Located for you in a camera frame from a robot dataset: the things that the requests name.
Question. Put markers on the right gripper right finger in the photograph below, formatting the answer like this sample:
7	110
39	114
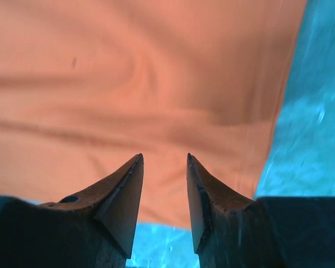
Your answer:
228	229

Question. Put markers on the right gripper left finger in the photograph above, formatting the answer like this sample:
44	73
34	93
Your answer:
99	222

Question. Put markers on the orange polo shirt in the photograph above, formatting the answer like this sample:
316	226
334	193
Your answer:
86	85

